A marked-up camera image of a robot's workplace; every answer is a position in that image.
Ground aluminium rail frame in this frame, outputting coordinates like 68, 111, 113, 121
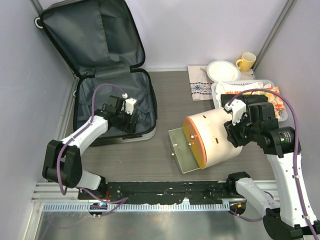
32, 177, 270, 205

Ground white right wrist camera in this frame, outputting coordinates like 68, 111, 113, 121
224, 99, 247, 126

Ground white slotted cable duct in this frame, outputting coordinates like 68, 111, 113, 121
42, 199, 230, 213

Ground orange floral cloth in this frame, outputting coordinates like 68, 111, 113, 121
242, 83, 288, 122

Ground yellow mug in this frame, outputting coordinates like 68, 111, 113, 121
235, 52, 257, 73

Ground black white space suitcase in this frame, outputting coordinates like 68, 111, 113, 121
34, 0, 158, 146

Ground patterned cloth napkin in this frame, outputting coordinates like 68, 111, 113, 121
187, 65, 257, 101

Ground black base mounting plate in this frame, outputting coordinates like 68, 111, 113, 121
77, 180, 257, 206

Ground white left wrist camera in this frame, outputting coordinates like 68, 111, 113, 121
123, 97, 138, 115

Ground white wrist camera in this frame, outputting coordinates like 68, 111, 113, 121
224, 99, 247, 126
123, 97, 138, 115

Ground white cylindrical bin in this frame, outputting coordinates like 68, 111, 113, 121
168, 108, 242, 174

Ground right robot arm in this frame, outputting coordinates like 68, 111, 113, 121
224, 99, 320, 240

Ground white plastic mesh basket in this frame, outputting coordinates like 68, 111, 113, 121
211, 79, 288, 122

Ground white round plate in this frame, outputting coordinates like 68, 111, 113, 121
206, 60, 241, 82

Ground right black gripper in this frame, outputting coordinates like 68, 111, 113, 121
223, 111, 260, 147

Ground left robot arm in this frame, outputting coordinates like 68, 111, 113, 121
42, 96, 139, 200

